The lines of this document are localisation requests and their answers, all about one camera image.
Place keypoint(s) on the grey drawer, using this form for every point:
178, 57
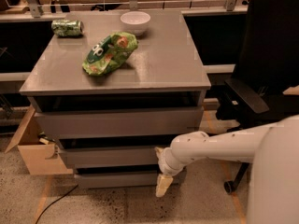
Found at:
108, 157
117, 180
70, 125

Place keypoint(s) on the green chip bag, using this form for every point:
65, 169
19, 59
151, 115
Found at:
110, 54

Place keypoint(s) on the black office chair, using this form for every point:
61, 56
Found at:
268, 64

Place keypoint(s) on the cardboard box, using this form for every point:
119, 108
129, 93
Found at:
40, 156

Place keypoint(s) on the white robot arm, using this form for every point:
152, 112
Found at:
273, 151

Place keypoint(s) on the white bowl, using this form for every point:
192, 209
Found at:
135, 22

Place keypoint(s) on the grey metal shelf rail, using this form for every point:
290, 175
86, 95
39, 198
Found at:
130, 3

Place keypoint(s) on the grey top drawer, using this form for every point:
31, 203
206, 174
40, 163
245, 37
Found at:
70, 125

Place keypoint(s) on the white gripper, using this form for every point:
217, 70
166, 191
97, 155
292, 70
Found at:
163, 164

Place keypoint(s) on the green soda can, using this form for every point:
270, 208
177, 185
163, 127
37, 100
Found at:
67, 28

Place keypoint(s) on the grey bottom drawer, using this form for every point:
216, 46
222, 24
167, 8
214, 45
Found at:
117, 180

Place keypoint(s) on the grey drawer cabinet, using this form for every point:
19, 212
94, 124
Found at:
164, 72

